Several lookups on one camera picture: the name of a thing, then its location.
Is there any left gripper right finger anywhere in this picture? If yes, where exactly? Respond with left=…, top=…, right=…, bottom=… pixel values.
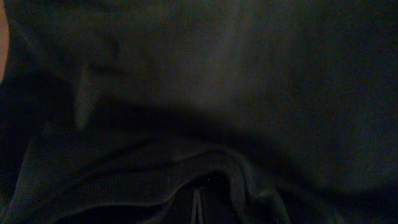
left=197, top=187, right=239, bottom=224

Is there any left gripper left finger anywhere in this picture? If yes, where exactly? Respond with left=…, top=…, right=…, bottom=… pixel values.
left=161, top=188, right=195, bottom=224

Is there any black t-shirt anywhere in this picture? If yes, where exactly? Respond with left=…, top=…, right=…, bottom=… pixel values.
left=1, top=1, right=397, bottom=223

